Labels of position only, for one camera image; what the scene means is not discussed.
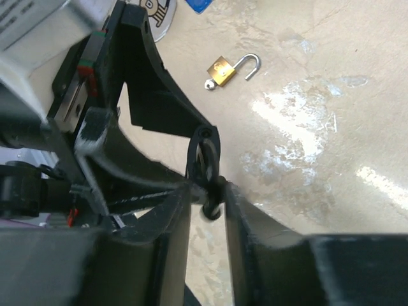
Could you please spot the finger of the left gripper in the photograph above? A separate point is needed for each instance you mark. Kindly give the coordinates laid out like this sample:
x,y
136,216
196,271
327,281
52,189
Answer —
x,y
156,102
113,167

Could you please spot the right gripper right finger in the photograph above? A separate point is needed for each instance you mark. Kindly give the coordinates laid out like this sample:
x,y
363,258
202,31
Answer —
x,y
274,265

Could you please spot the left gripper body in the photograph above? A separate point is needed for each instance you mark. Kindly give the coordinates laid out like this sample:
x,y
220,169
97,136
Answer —
x,y
83,117

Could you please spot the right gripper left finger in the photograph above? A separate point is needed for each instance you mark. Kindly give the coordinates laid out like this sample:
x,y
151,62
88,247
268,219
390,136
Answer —
x,y
142,264

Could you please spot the small brass padlock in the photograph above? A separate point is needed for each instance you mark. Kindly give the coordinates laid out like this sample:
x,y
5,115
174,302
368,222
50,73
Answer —
x,y
221,71

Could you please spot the black padlock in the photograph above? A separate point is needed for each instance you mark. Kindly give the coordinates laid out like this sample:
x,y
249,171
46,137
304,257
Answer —
x,y
203,156

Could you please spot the black key bunch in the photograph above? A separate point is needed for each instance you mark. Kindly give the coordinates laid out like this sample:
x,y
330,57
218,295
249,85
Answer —
x,y
214,196

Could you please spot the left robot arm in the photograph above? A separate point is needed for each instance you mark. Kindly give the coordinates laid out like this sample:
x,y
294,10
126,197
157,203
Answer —
x,y
28,190

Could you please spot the white tissue roll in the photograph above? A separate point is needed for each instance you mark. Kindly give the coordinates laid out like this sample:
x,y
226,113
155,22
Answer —
x,y
161,14

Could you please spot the blue card package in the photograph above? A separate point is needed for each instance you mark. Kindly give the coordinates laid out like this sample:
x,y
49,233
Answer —
x,y
199,6

